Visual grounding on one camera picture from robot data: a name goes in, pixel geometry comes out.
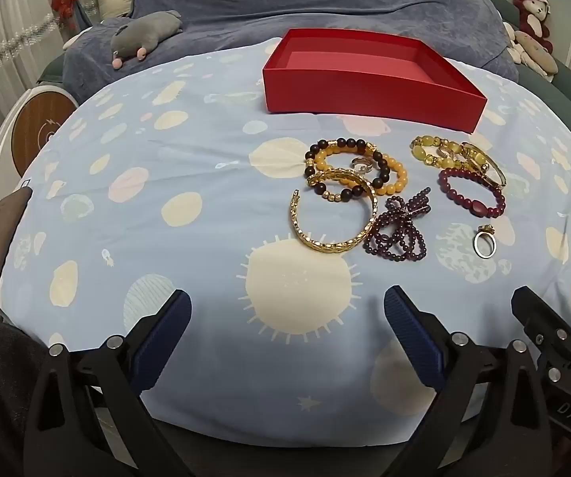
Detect gold ring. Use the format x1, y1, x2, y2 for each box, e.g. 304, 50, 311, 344
473, 225, 499, 259

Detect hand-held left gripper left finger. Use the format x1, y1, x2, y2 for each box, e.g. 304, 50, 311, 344
23, 288, 193, 477

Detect dark red bead bracelet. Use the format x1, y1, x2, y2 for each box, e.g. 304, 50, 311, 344
437, 167, 507, 219

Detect dark and amber bead bracelet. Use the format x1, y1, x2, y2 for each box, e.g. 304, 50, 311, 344
304, 138, 409, 204

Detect grey plush mouse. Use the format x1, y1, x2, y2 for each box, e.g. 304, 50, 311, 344
110, 10, 184, 69

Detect blue planet print tablecloth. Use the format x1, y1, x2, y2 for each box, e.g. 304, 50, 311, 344
0, 35, 571, 450

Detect white curtain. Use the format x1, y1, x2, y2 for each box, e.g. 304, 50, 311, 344
0, 0, 97, 125

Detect white brown spotted plush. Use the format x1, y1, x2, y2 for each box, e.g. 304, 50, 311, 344
504, 22, 559, 83

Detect white device with brown disc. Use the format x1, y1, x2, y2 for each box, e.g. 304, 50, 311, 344
0, 84, 80, 319

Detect gold cuff bangle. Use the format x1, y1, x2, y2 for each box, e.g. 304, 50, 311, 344
291, 168, 378, 255

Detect red cardboard box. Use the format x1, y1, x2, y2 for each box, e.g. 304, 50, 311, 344
262, 29, 488, 135

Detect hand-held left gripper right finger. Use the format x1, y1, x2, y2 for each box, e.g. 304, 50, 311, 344
383, 285, 554, 477

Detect purple bead bracelet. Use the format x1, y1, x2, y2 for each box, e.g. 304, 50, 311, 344
362, 186, 432, 263

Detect red monkey plush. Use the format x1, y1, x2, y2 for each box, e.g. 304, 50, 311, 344
513, 0, 554, 55

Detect brown padded panel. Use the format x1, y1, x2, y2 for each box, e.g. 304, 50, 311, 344
0, 186, 33, 309

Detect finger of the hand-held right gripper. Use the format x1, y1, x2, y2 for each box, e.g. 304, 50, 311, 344
510, 285, 571, 383

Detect thin gold bangle yellow stones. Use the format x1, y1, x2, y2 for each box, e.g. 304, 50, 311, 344
459, 142, 507, 188

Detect yellow jade bead bracelet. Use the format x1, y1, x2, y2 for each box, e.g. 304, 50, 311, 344
410, 134, 470, 170

